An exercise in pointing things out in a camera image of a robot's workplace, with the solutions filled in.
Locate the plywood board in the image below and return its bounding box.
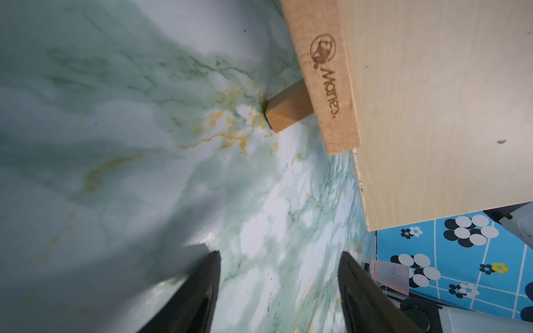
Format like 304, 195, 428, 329
341, 1, 532, 231

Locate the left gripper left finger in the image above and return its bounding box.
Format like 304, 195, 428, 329
140, 251, 222, 333

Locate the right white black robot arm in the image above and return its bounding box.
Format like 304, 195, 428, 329
378, 203, 532, 332

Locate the wooden easel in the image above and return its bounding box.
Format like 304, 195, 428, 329
265, 1, 361, 155

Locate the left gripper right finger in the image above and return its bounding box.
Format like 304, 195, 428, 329
337, 251, 421, 333

